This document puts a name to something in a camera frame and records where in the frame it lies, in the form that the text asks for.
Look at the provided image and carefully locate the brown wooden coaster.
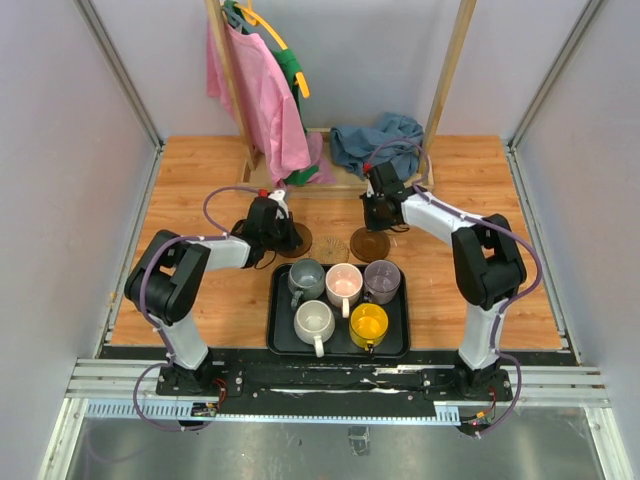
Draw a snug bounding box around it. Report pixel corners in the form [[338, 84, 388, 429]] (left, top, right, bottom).
[[350, 228, 390, 263]]

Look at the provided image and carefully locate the woven rattan coaster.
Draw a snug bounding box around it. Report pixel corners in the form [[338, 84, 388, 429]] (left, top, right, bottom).
[[309, 236, 350, 264]]

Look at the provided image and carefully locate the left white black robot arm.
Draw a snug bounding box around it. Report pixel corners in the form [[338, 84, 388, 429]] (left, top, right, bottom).
[[124, 189, 302, 396]]

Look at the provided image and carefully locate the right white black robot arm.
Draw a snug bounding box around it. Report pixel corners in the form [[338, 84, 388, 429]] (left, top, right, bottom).
[[361, 163, 527, 400]]

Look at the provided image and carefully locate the purple glass cup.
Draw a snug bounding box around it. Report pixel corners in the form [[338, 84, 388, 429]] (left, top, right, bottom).
[[363, 260, 401, 305]]

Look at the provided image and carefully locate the wooden clothes rack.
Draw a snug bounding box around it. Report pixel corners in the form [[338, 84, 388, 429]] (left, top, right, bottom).
[[206, 1, 475, 197]]

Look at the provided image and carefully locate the grey ceramic mug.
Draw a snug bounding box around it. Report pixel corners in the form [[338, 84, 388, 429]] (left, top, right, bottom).
[[288, 258, 325, 310]]

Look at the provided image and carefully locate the blue crumpled cloth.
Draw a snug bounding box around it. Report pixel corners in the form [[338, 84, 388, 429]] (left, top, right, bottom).
[[329, 112, 424, 181]]

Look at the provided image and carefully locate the pink ceramic mug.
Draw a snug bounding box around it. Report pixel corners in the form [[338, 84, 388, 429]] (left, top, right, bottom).
[[325, 263, 363, 319]]

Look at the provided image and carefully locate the pink shirt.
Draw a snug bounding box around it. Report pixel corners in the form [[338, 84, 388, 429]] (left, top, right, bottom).
[[205, 18, 338, 188]]

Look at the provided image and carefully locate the white ceramic mug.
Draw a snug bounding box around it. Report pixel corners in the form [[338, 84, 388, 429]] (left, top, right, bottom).
[[294, 300, 335, 358]]

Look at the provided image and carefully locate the yellow glass mug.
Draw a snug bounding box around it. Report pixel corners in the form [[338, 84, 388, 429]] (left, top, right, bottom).
[[349, 303, 389, 354]]

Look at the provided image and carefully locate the green garment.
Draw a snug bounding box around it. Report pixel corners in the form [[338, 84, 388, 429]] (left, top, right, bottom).
[[221, 0, 321, 187]]

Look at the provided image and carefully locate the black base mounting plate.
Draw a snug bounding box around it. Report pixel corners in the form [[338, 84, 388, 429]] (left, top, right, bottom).
[[155, 351, 516, 401]]

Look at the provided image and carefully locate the yellow clothes hanger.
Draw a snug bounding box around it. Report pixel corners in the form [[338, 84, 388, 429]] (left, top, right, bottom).
[[236, 1, 311, 99]]

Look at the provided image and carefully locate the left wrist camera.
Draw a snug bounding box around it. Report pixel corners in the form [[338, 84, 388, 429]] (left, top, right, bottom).
[[268, 189, 289, 218]]

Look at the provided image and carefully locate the grey slotted cable duct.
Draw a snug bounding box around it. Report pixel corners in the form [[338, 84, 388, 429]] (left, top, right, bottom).
[[86, 398, 461, 426]]

